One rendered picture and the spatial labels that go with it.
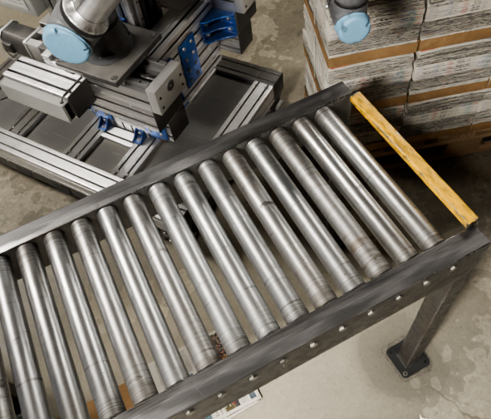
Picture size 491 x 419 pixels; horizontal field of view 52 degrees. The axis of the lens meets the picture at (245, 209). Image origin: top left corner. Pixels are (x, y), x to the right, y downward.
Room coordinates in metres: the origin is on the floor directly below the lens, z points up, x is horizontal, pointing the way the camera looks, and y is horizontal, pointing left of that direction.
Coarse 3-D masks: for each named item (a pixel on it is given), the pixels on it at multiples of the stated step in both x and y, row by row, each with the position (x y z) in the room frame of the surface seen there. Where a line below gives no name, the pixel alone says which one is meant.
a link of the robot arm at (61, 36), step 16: (64, 0) 1.09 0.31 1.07; (80, 0) 1.06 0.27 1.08; (96, 0) 1.04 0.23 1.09; (112, 0) 1.04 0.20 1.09; (64, 16) 1.06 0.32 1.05; (80, 16) 1.05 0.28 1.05; (96, 16) 1.05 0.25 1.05; (48, 32) 1.05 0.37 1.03; (64, 32) 1.04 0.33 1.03; (80, 32) 1.04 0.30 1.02; (96, 32) 1.05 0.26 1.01; (48, 48) 1.06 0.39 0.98; (64, 48) 1.05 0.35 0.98; (80, 48) 1.03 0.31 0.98
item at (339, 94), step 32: (320, 96) 0.91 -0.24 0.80; (256, 128) 0.85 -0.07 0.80; (288, 128) 0.85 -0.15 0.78; (320, 128) 0.88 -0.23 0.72; (192, 160) 0.78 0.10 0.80; (96, 192) 0.75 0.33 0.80; (128, 192) 0.73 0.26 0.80; (32, 224) 0.69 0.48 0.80; (64, 224) 0.67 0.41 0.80; (96, 224) 0.69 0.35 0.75; (128, 224) 0.71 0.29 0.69
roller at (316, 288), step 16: (224, 160) 0.78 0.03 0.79; (240, 160) 0.76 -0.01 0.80; (240, 176) 0.71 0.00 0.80; (256, 176) 0.71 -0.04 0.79; (256, 192) 0.66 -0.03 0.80; (256, 208) 0.62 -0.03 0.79; (272, 208) 0.61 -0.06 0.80; (272, 224) 0.57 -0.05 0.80; (288, 224) 0.57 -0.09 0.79; (288, 240) 0.52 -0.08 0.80; (288, 256) 0.49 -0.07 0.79; (304, 256) 0.48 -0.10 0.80; (304, 272) 0.44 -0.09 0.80; (320, 272) 0.44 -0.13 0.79; (304, 288) 0.41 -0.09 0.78; (320, 288) 0.40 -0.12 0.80; (320, 304) 0.37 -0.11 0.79
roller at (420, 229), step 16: (320, 112) 0.86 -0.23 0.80; (336, 128) 0.80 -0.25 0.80; (336, 144) 0.77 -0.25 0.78; (352, 144) 0.74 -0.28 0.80; (352, 160) 0.70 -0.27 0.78; (368, 160) 0.68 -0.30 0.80; (368, 176) 0.65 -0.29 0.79; (384, 176) 0.63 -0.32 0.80; (384, 192) 0.60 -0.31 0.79; (400, 192) 0.59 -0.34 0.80; (400, 208) 0.55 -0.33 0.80; (416, 208) 0.54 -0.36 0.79; (416, 224) 0.50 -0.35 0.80; (432, 224) 0.50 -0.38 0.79; (416, 240) 0.47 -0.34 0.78; (432, 240) 0.46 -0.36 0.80
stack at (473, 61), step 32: (320, 0) 1.33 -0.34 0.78; (384, 0) 1.21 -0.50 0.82; (416, 0) 1.21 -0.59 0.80; (448, 0) 1.21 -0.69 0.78; (480, 0) 1.22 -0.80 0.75; (320, 32) 1.32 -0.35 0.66; (384, 32) 1.21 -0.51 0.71; (416, 32) 1.21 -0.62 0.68; (448, 32) 1.21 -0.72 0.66; (320, 64) 1.33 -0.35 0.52; (352, 64) 1.22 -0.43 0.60; (384, 64) 1.21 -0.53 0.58; (416, 64) 1.21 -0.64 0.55; (448, 64) 1.21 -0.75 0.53; (480, 64) 1.21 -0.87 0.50; (384, 96) 1.21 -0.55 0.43; (448, 96) 1.21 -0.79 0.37; (480, 96) 1.21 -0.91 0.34; (352, 128) 1.22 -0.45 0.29; (416, 128) 1.21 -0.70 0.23; (448, 128) 1.21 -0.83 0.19
